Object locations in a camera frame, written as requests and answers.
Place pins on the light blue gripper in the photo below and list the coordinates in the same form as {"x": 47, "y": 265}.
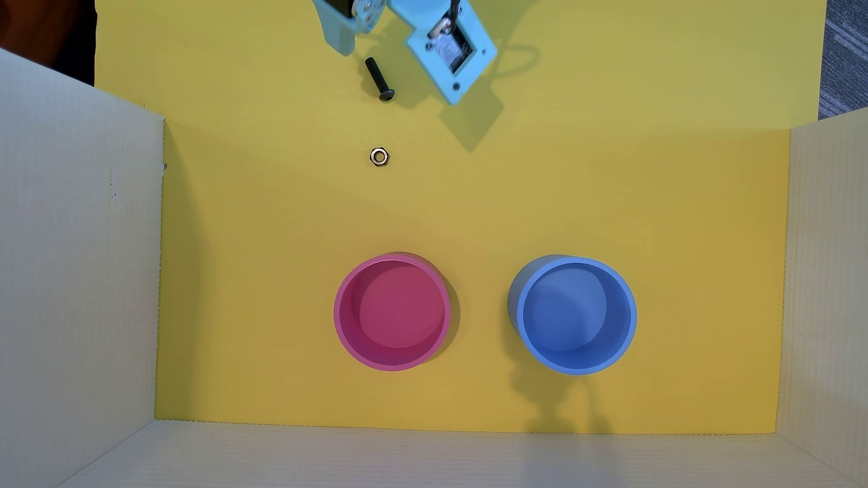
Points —
{"x": 340, "y": 39}

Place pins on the black bolt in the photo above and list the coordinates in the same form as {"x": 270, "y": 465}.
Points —
{"x": 379, "y": 78}

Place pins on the white corrugated cardboard box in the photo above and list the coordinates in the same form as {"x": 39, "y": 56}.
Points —
{"x": 68, "y": 271}

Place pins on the silver hex nut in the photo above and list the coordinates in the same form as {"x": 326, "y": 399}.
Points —
{"x": 374, "y": 157}

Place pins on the yellow paper sheet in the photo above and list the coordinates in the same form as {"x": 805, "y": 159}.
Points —
{"x": 271, "y": 237}

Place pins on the pink round cup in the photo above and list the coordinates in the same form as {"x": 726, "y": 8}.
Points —
{"x": 393, "y": 318}

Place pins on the dark brown furniture corner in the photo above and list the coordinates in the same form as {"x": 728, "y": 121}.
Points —
{"x": 41, "y": 27}

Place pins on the blue round cup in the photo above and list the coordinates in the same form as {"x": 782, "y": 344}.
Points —
{"x": 573, "y": 318}

